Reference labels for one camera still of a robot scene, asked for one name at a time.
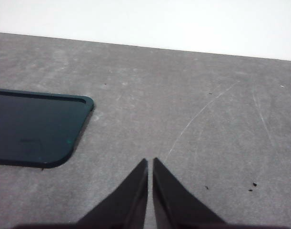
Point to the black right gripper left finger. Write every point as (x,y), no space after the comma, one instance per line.
(126,205)

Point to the black rectangular tray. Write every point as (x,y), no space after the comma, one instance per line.
(35,128)

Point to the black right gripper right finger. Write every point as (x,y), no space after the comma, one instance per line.
(176,205)

